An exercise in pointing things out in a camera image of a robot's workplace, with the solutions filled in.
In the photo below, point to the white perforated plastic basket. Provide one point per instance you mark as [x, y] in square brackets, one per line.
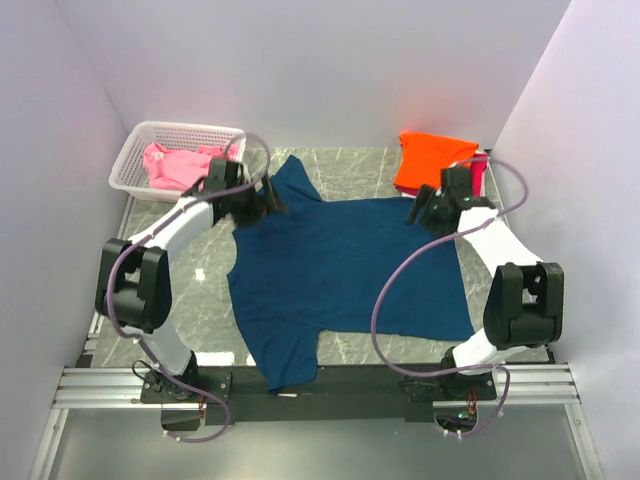
[128, 173]

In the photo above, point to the navy blue t shirt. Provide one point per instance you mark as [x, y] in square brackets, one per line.
[344, 266]

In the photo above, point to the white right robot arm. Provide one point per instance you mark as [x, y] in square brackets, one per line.
[525, 305]

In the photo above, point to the pink t shirt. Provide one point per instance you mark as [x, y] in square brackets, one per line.
[177, 169]

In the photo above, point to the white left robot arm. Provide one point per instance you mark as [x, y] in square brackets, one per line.
[134, 283]

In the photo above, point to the folded orange t shirt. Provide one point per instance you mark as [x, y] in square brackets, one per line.
[424, 155]

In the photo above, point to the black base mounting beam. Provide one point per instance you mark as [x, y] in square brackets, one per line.
[340, 392]

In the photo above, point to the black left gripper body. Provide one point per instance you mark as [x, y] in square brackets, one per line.
[248, 208]

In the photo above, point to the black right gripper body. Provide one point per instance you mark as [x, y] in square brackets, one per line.
[432, 212]

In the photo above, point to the folded magenta t shirt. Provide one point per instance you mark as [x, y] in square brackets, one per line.
[478, 168]

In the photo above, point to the aluminium extrusion rail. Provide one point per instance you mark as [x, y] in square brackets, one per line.
[118, 388]

